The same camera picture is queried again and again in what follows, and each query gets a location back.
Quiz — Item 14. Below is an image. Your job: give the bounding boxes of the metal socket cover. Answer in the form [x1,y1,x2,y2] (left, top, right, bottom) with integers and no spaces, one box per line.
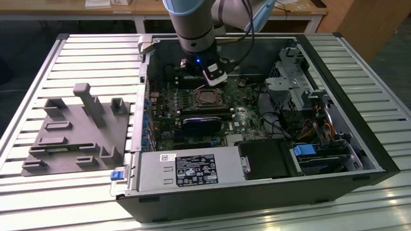
[192,90,223,107]

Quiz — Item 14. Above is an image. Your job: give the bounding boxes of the CPU socket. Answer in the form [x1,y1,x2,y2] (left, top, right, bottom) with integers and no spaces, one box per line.
[191,88,224,108]

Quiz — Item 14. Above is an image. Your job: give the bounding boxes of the grey case latch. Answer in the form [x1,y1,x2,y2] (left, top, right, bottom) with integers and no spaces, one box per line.
[137,33,153,55]

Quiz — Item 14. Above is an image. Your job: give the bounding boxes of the black graphics card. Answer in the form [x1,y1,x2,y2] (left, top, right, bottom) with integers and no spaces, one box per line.
[182,115,223,136]

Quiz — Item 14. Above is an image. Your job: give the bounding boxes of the green motherboard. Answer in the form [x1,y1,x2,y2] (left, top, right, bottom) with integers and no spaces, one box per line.
[148,74,270,152]

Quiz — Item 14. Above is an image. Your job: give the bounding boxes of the grey plastic fan shroud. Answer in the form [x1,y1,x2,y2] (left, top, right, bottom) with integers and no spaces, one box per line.
[256,91,280,121]

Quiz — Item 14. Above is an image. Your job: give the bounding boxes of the grey metal drive cage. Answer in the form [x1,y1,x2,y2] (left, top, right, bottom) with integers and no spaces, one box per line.
[263,47,324,112]

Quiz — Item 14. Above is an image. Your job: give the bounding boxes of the silver power supply with label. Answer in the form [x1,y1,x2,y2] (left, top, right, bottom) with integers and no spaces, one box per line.
[127,147,252,193]

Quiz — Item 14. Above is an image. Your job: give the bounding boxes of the grey parts rack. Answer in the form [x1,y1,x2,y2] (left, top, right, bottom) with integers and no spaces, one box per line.
[19,83,132,178]

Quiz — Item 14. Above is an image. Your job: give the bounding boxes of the blue disk carrier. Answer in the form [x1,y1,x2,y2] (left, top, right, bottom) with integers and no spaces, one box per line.
[294,143,318,158]

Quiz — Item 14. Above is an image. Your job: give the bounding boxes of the wooden desk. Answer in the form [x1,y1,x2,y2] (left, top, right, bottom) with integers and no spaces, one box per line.
[0,0,328,34]

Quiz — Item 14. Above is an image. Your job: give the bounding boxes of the wooden cabinet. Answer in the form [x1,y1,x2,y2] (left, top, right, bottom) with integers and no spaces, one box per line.
[318,0,411,63]

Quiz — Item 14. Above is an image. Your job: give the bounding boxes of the black PC case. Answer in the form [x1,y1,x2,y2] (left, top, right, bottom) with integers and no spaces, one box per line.
[115,32,400,223]

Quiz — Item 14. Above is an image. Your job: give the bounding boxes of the metal disk bay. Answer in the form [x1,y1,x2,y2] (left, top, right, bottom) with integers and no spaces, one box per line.
[288,141,366,176]

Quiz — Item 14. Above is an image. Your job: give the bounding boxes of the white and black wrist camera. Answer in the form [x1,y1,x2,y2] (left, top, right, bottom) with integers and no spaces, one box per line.
[202,63,230,87]

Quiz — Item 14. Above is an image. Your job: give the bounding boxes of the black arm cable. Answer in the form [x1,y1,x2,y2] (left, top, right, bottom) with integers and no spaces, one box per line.
[222,0,258,71]

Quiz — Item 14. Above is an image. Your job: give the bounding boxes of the coloured wire bundle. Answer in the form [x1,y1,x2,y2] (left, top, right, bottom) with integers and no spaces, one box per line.
[296,117,338,145]

